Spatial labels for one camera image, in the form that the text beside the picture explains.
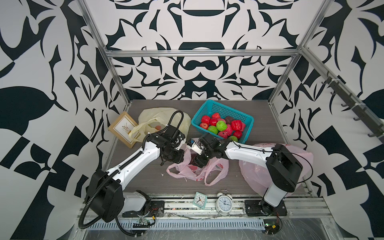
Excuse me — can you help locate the green apple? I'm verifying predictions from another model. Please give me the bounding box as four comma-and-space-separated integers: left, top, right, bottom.
207, 126, 219, 135
228, 136, 239, 142
216, 121, 228, 132

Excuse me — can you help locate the smooth red apple with stem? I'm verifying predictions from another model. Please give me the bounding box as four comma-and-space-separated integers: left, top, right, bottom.
200, 123, 210, 130

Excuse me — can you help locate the yellow plastic bag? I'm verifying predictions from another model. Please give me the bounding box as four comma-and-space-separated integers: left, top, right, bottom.
129, 108, 191, 143

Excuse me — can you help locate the small dark red apple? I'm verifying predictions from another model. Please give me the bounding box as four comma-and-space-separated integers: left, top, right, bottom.
233, 131, 243, 140

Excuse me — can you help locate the pink plastic bag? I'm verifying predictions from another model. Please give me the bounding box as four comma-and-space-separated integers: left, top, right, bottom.
239, 143, 314, 196
166, 149, 229, 187

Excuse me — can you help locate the dark purple fruit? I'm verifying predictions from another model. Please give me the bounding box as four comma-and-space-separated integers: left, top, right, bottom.
225, 116, 235, 124

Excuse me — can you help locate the large red bell-shaped fruit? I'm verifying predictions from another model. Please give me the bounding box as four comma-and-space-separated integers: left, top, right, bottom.
231, 120, 245, 132

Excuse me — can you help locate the pink plastic bag front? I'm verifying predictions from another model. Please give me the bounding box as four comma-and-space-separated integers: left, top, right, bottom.
239, 143, 314, 196

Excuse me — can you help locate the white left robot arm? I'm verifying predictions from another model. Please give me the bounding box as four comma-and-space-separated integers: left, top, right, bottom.
79, 126, 186, 229

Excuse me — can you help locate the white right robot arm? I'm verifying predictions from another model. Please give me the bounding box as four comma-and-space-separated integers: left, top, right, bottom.
187, 134, 303, 209

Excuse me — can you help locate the teal perforated plastic basket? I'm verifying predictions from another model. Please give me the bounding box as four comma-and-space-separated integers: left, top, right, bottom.
191, 100, 254, 144

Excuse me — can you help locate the gold framed picture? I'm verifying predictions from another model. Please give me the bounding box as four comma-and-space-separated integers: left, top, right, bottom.
108, 112, 141, 148

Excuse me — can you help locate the small teal square clock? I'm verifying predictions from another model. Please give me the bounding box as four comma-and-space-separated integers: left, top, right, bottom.
193, 192, 208, 209

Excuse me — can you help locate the white twin-bell alarm clock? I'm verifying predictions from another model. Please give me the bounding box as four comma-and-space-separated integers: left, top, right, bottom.
215, 190, 233, 216

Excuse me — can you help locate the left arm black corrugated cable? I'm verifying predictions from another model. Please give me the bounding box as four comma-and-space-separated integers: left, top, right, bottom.
78, 110, 184, 229

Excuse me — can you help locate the white slotted cable duct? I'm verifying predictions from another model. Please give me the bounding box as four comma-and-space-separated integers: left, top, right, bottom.
88, 219, 265, 231

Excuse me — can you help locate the wall hook rail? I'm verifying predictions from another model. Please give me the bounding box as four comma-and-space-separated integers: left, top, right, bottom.
322, 72, 384, 143

